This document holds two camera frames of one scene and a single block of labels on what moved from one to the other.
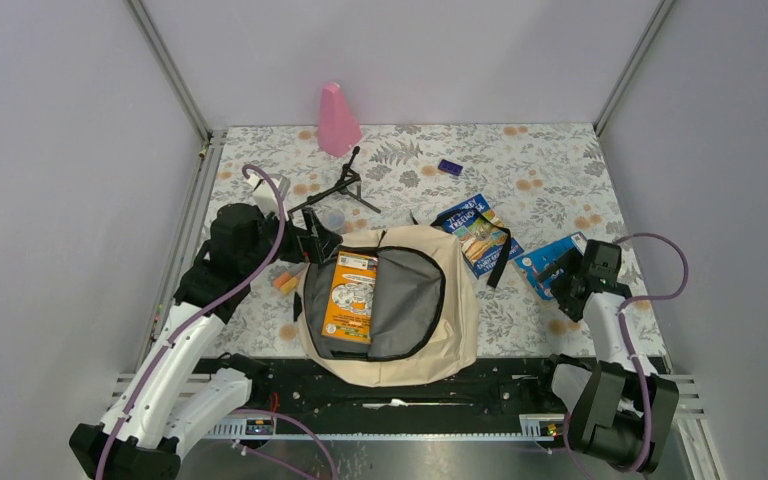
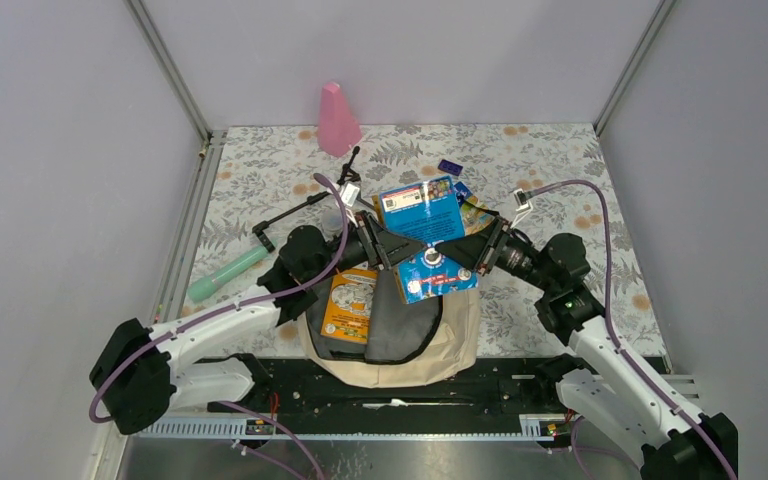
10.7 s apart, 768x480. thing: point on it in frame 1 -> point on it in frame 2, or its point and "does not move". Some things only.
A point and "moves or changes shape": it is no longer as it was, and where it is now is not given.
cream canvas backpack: x=425 y=315 does not move
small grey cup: x=334 y=220 does not move
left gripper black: x=315 y=244 -> x=383 y=248
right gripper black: x=571 y=264 -> x=477 y=250
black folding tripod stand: x=349 y=183 does not move
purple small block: x=450 y=167 does not move
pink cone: x=338 y=125 does not move
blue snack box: x=532 y=262 moves or changes shape
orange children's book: x=350 y=310 does not move
